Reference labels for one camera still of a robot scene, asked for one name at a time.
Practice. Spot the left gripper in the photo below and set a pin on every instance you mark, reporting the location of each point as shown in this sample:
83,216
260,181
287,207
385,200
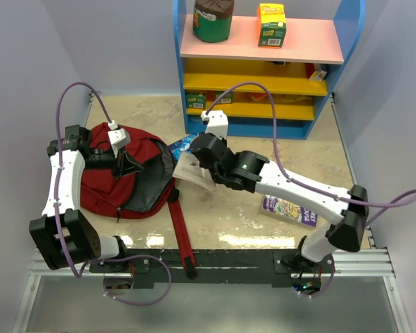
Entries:
123,163

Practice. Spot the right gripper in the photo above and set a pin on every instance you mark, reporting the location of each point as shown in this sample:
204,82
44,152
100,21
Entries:
223,141

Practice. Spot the red backpack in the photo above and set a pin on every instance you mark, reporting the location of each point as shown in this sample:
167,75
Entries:
142,194

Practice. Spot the green treehouse book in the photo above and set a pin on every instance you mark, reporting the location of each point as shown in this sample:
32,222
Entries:
188,168

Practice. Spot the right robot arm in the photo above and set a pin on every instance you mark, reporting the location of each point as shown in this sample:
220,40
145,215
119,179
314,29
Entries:
345,215

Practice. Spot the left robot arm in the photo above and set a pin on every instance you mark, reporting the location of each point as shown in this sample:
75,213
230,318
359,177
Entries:
62,234

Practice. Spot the purple treehouse book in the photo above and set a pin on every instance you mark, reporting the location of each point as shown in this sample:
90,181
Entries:
286,211

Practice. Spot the blue pencil case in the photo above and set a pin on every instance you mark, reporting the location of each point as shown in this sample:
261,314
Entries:
181,146

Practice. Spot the small green box right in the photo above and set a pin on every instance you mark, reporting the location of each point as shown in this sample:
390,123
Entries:
224,98

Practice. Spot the small green box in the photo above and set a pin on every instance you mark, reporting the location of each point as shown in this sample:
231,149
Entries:
195,100
224,98

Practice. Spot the orange snack packet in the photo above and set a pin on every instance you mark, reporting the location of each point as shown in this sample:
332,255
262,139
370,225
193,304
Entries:
257,97

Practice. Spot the blue colourful shelf unit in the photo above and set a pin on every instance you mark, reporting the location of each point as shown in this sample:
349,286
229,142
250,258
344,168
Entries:
238,65

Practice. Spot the small green box left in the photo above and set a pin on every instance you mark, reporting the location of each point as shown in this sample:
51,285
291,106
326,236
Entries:
195,100

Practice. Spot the red white small box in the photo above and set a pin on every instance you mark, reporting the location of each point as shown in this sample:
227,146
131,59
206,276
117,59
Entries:
317,75

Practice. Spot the orange green box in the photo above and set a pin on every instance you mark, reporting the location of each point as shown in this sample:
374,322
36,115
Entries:
271,25

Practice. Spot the green brown canister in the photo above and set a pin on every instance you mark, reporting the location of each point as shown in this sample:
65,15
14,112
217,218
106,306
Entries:
212,20

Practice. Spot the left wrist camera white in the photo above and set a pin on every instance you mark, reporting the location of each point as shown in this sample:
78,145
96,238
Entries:
118,136

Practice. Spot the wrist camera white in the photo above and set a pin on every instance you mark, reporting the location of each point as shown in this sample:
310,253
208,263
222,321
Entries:
216,123
118,136

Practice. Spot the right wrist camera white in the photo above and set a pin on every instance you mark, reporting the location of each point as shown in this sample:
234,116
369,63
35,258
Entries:
216,123

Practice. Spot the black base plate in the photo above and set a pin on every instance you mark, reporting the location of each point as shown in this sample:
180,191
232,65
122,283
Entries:
267,266

